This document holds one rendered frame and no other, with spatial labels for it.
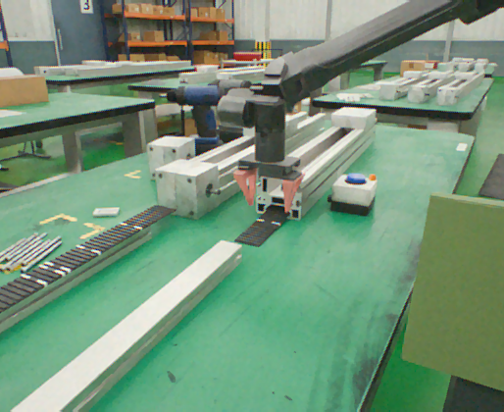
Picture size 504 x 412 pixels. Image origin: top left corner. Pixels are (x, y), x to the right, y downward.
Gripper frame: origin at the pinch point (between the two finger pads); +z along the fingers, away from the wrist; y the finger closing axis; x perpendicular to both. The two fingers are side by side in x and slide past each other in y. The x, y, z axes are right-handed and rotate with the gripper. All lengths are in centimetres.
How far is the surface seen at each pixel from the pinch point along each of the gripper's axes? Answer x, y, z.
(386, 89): -204, 11, -2
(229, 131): -56, 40, 0
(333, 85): -528, 134, 29
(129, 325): 39.3, 0.5, 1.6
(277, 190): -7.9, 1.5, 0.0
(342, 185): -13.2, -11.0, -1.3
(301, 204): -5.9, -4.6, 1.4
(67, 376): 48.4, 0.6, 1.6
